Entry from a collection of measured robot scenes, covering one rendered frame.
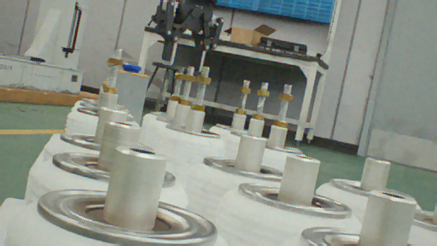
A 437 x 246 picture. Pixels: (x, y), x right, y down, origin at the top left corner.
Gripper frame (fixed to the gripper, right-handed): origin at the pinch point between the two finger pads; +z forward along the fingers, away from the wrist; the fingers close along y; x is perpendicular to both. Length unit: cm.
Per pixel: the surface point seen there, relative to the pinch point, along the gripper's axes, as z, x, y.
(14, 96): 31, -259, -117
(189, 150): 12.1, 22.3, 17.5
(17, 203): 17, 29, 44
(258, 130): 8.6, 17.5, -1.9
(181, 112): 8.2, 10.1, 8.1
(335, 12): -90, -232, -404
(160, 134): 11.0, 17.9, 18.7
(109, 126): 7, 47, 50
